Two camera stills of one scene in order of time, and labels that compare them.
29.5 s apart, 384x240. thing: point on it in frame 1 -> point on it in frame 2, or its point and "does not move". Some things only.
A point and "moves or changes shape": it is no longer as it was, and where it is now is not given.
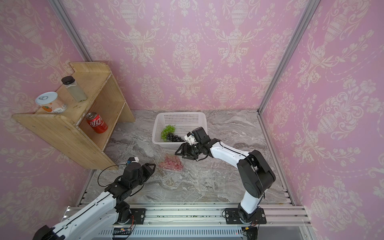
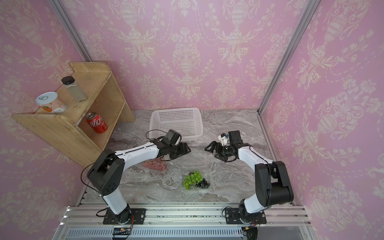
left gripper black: (148, 169) -> (184, 150)
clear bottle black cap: (74, 88) does not move
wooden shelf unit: (83, 129) does not move
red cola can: (96, 123) does not move
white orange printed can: (51, 102) does not move
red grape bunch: (171, 162) moves or changes shape
